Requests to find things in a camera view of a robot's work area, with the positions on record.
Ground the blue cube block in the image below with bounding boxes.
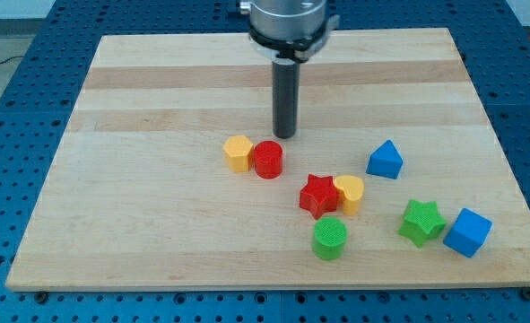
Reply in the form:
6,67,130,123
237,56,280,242
443,208,493,258

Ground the wooden board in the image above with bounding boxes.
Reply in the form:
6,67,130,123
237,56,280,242
6,28,530,292

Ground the red star block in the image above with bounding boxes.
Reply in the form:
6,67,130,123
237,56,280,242
299,174,339,220

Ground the blue triangle block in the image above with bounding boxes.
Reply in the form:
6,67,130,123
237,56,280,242
366,140,404,179

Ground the green cylinder block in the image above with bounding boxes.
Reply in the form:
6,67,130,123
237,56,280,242
312,217,348,260

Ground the green star block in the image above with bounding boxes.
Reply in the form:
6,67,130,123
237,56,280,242
398,199,447,248

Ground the red cylinder block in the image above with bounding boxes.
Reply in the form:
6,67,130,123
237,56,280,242
254,141,283,179

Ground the yellow heart block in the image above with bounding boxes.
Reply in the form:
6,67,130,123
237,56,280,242
333,175,364,215

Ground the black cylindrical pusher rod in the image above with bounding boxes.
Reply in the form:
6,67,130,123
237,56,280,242
272,63,300,139

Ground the yellow hexagon block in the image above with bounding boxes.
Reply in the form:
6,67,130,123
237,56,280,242
222,135,254,173

